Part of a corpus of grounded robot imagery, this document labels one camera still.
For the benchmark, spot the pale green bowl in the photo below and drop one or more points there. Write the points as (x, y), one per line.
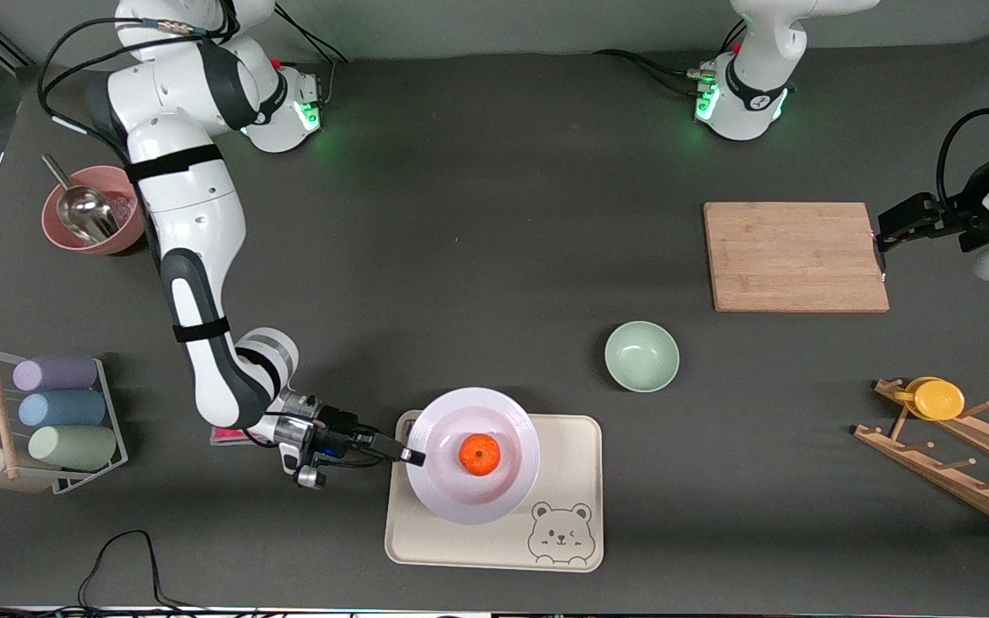
(641, 356)

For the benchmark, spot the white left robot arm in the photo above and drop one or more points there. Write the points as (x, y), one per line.
(748, 94)

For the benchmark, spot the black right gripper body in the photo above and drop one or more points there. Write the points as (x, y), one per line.
(338, 423)

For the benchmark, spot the wooden cutting board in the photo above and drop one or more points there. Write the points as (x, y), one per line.
(795, 257)

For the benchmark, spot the folded pink cloth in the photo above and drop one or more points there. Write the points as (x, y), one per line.
(224, 438)

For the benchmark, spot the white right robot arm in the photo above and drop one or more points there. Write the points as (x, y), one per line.
(194, 197)

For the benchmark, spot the metal scoop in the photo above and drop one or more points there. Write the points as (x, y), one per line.
(87, 210)

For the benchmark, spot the purple cup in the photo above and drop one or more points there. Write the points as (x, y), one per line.
(57, 373)

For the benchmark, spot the wooden peg cup rack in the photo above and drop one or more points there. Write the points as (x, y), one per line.
(949, 472)

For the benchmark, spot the orange fruit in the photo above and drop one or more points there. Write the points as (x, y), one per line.
(479, 454)

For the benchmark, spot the pink bowl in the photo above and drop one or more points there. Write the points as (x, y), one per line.
(130, 232)

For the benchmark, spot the green cup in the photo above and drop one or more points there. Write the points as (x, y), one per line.
(74, 447)

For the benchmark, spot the yellow cup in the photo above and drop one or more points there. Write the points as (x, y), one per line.
(939, 400)

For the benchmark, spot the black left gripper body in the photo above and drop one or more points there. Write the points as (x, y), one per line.
(950, 216)

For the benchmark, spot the cream bear print tray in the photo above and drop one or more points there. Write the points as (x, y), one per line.
(563, 481)

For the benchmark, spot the blue cup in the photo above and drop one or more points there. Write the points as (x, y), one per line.
(61, 408)

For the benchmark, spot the white round plate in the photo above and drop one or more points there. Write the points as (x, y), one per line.
(477, 412)

